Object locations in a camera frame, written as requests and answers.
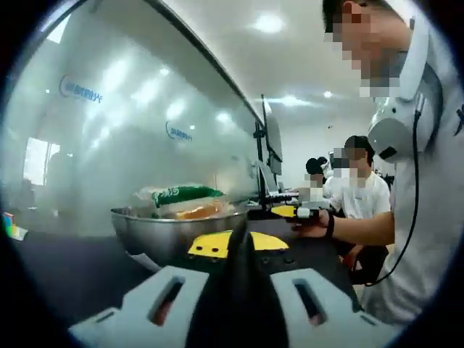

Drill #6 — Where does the black device cable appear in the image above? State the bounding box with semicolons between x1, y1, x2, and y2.
364;92;428;288

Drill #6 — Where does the multicoloured small box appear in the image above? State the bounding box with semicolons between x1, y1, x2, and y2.
2;212;29;241

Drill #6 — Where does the person's right hand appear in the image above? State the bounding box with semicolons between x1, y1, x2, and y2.
291;210;331;239

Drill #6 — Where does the dark keyboard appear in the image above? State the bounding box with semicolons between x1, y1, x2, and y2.
266;191;301;201

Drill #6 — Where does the white paper sheet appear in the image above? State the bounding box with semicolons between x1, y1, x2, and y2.
124;249;161;273

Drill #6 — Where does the person's upper body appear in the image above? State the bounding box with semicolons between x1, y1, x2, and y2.
322;0;464;327

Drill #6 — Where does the white grey worn device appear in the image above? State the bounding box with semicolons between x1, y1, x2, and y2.
367;14;445;165

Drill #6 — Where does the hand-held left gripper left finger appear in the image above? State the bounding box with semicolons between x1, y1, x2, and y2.
68;219;242;348

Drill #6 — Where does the steel bowl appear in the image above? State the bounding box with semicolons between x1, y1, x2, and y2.
110;205;249;268

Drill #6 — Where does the bagged bread green label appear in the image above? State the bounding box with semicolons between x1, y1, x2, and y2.
132;184;228;220

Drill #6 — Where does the dark glass partition frame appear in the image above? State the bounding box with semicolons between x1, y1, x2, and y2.
143;0;268;126

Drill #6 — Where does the black monitor stand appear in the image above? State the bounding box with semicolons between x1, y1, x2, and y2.
252;93;272;212

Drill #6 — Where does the ceiling light panel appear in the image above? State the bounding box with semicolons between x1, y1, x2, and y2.
252;13;286;33

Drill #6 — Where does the grey monitor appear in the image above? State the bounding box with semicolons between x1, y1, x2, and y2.
255;159;280;195
261;94;284;175

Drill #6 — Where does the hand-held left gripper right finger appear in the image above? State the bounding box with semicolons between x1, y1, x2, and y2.
239;219;396;348

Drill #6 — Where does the black table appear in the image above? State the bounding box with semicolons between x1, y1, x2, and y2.
7;216;363;348

